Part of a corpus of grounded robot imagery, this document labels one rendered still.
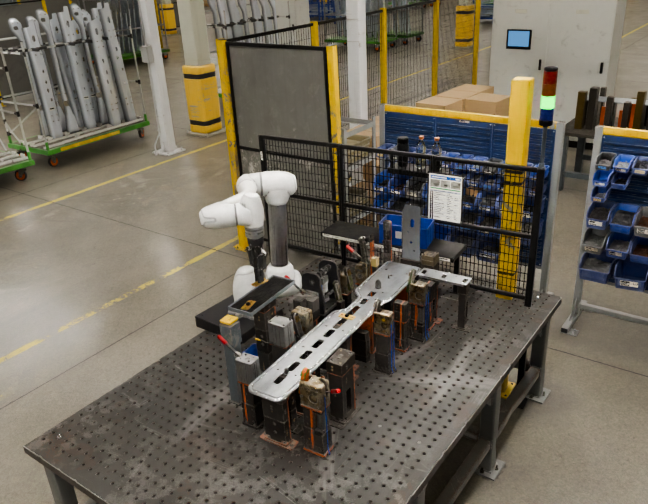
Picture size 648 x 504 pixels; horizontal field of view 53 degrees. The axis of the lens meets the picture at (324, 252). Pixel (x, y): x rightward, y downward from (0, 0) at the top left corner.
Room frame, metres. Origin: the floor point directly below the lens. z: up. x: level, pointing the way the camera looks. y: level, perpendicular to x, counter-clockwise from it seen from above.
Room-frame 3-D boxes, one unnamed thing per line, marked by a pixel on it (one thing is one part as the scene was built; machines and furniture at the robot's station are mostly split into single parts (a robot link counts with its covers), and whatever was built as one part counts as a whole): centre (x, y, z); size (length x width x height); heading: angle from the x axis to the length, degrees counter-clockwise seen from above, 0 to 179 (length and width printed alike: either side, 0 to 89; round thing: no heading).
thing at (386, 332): (2.74, -0.28, 0.87); 0.12 x 0.09 x 0.35; 57
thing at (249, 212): (2.78, 0.33, 1.60); 0.13 x 0.11 x 0.16; 98
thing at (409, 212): (3.39, -0.50, 1.17); 0.12 x 0.01 x 0.34; 57
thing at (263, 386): (2.76, -0.09, 1.00); 1.38 x 0.22 x 0.02; 147
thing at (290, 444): (2.25, 0.24, 0.84); 0.18 x 0.06 x 0.29; 57
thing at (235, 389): (2.55, 0.45, 0.92); 0.08 x 0.08 x 0.44; 57
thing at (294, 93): (5.52, 0.31, 1.00); 1.34 x 0.14 x 2.00; 53
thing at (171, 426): (2.84, -0.01, 0.68); 2.56 x 1.61 x 0.04; 143
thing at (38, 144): (10.01, 3.69, 0.88); 1.91 x 1.01 x 1.76; 145
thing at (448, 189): (3.58, -0.74, 1.30); 0.23 x 0.02 x 0.31; 57
